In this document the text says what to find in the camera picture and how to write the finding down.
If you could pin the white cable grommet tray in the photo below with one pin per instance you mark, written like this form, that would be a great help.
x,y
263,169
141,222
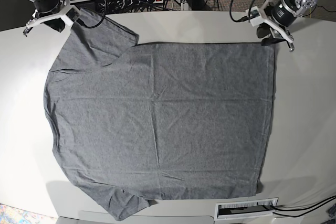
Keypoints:
x,y
244,209

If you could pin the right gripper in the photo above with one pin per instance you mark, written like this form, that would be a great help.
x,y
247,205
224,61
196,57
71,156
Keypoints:
x,y
44,6

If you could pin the grey T-shirt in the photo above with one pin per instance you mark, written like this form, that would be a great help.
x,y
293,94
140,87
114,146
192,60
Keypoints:
x,y
160,121

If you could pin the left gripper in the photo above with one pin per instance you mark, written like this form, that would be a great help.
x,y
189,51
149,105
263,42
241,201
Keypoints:
x,y
284,14

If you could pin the black power strip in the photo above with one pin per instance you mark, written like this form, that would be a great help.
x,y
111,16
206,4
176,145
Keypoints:
x,y
142,2

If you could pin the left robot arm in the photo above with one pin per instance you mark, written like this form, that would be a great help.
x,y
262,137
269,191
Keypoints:
x,y
303,6

